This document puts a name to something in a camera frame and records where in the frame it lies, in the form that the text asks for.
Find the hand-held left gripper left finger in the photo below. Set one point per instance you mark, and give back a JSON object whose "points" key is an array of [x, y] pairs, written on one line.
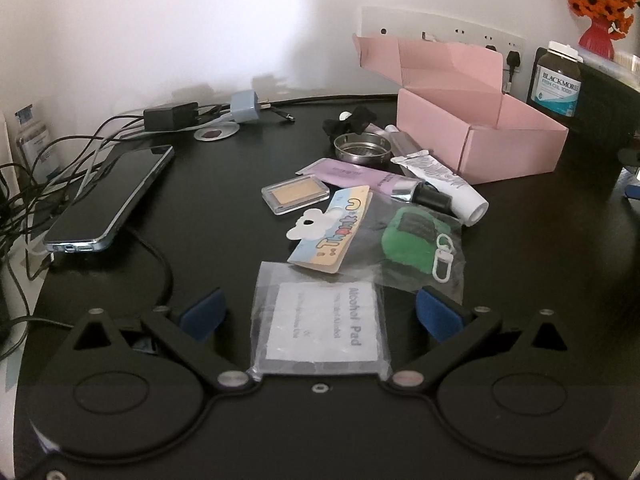
{"points": [[202, 312]]}

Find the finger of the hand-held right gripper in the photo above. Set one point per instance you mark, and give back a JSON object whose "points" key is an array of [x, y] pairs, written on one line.
{"points": [[632, 193]]}

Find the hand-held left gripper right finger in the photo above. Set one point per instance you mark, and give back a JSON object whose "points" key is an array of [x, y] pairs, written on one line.
{"points": [[440, 312]]}

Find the alcohol pad packet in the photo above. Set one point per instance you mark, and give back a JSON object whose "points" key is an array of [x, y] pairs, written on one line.
{"points": [[320, 320]]}

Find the pink cardboard box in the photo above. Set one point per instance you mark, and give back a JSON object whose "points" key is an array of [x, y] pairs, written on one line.
{"points": [[510, 155]]}

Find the black desktop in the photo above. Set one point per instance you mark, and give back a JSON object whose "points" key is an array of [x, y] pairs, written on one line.
{"points": [[225, 240]]}

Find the clear bag with green pouch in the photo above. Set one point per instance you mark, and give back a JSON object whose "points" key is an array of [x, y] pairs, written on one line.
{"points": [[410, 240]]}

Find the black storage box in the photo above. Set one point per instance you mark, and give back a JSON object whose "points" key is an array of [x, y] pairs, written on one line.
{"points": [[605, 105]]}

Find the white squeeze tube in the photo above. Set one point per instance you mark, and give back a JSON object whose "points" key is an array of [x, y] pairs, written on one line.
{"points": [[445, 185]]}

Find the clear cotton swab box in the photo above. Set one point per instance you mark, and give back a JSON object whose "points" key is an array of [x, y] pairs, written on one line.
{"points": [[612, 62]]}

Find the brown supplement bottle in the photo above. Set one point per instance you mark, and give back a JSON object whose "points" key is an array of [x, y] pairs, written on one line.
{"points": [[556, 85]]}

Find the clear compact powder case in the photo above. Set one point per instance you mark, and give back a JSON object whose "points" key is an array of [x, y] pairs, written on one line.
{"points": [[295, 195]]}

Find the black smartphone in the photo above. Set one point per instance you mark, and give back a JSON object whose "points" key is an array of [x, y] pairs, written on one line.
{"points": [[110, 195]]}

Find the red vase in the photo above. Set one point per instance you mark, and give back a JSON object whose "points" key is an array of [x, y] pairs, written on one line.
{"points": [[596, 40]]}

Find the purple cosmetic tube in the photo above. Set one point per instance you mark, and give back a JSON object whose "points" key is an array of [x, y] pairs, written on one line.
{"points": [[350, 172]]}

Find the small clear bottle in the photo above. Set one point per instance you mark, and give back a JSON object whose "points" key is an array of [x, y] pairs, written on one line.
{"points": [[402, 144]]}

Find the metal strainer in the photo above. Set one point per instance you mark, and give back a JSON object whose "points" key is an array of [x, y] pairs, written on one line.
{"points": [[362, 152]]}

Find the silver round disc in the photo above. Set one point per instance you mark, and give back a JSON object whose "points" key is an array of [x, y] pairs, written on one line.
{"points": [[216, 133]]}

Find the black charger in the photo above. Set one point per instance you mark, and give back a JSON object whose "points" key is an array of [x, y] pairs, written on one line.
{"points": [[170, 116]]}

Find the light blue charger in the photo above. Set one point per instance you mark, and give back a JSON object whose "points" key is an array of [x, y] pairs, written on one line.
{"points": [[246, 107]]}

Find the black hair clip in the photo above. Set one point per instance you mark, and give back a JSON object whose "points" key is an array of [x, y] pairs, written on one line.
{"points": [[350, 122]]}

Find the clear bottle with blue label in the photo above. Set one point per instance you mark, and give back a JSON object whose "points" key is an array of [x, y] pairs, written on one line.
{"points": [[37, 142]]}

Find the white wall socket panel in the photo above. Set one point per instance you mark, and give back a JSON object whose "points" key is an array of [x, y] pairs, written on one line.
{"points": [[400, 20]]}

